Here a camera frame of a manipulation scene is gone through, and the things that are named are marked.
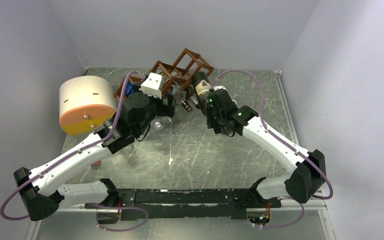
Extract clear glass bottle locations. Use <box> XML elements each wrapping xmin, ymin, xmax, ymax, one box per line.
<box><xmin>152</xmin><ymin>116</ymin><xmax>174</xmax><ymax>131</ymax></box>

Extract green wine bottle tan label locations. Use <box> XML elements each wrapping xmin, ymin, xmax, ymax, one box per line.
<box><xmin>182</xmin><ymin>86</ymin><xmax>200</xmax><ymax>110</ymax></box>

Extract dark wine bottle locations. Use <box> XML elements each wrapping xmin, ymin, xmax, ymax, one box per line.
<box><xmin>192</xmin><ymin>71</ymin><xmax>212</xmax><ymax>116</ymax></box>

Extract blue square bottle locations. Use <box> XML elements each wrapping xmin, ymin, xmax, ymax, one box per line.
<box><xmin>124</xmin><ymin>80</ymin><xmax>135</xmax><ymax>98</ymax></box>

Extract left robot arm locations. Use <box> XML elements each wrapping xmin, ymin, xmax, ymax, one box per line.
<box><xmin>13</xmin><ymin>92</ymin><xmax>176</xmax><ymax>221</ymax></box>

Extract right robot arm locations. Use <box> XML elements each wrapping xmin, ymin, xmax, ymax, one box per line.
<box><xmin>205</xmin><ymin>88</ymin><xmax>326</xmax><ymax>207</ymax></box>

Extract brown wooden wine rack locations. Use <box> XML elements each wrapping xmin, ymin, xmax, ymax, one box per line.
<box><xmin>113</xmin><ymin>48</ymin><xmax>215</xmax><ymax>100</ymax></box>

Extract cream orange cylindrical box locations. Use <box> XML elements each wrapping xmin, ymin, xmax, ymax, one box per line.
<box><xmin>59</xmin><ymin>75</ymin><xmax>117</xmax><ymax>136</ymax></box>

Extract small pink object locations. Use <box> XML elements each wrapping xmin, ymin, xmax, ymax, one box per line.
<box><xmin>90</xmin><ymin>160</ymin><xmax>101</xmax><ymax>167</ymax></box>

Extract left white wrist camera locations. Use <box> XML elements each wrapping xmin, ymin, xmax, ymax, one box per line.
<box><xmin>140</xmin><ymin>72</ymin><xmax>164</xmax><ymax>99</ymax></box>

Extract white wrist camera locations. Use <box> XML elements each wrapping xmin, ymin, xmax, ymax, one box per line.
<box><xmin>140</xmin><ymin>72</ymin><xmax>164</xmax><ymax>99</ymax></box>
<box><xmin>210</xmin><ymin>85</ymin><xmax>227</xmax><ymax>92</ymax></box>

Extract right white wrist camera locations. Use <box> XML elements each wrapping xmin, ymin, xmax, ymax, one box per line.
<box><xmin>210</xmin><ymin>85</ymin><xmax>227</xmax><ymax>92</ymax></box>

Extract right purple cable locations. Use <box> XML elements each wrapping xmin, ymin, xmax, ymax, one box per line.
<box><xmin>211</xmin><ymin>69</ymin><xmax>335</xmax><ymax>230</ymax></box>

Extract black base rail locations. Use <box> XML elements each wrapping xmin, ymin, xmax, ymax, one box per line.
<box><xmin>100</xmin><ymin>188</ymin><xmax>282</xmax><ymax>221</ymax></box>

